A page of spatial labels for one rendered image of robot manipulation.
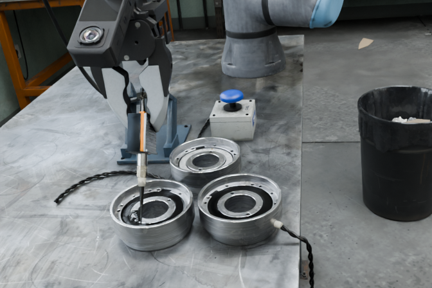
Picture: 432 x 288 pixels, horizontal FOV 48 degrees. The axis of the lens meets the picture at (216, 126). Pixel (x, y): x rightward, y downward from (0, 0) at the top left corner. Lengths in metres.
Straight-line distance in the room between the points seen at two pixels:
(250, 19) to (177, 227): 0.59
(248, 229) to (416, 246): 1.34
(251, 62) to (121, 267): 0.62
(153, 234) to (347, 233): 1.37
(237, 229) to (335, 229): 1.36
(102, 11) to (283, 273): 0.34
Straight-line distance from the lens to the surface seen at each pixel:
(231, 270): 0.57
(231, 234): 0.58
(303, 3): 1.00
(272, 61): 1.11
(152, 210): 0.66
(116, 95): 0.60
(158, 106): 0.59
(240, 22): 1.08
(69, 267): 0.63
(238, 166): 0.70
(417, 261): 1.82
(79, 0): 2.66
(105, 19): 0.51
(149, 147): 0.60
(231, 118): 0.81
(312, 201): 2.06
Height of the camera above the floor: 1.18
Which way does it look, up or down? 26 degrees down
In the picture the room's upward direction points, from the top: 6 degrees counter-clockwise
